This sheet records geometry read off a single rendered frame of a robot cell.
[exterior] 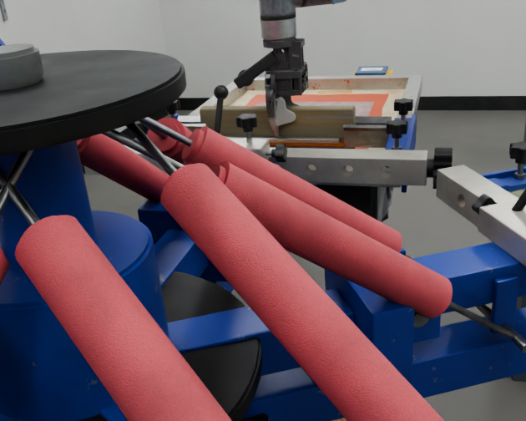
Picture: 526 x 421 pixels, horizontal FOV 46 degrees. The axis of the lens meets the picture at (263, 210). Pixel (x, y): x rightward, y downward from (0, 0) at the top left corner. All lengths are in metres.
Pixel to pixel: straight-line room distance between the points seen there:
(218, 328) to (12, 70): 0.35
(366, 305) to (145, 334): 0.34
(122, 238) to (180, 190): 0.17
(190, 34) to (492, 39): 2.40
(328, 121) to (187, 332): 0.77
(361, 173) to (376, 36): 3.99
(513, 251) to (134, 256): 0.45
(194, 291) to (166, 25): 4.83
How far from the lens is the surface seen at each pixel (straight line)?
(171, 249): 0.90
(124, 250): 0.63
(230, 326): 0.72
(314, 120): 1.39
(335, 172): 1.14
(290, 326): 0.45
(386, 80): 1.94
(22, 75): 0.58
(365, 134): 1.37
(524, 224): 0.82
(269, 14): 1.34
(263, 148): 1.11
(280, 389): 0.77
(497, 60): 5.11
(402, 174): 1.13
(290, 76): 1.35
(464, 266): 0.79
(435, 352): 0.83
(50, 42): 4.17
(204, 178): 0.50
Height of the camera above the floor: 1.43
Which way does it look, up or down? 24 degrees down
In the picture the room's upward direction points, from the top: 5 degrees counter-clockwise
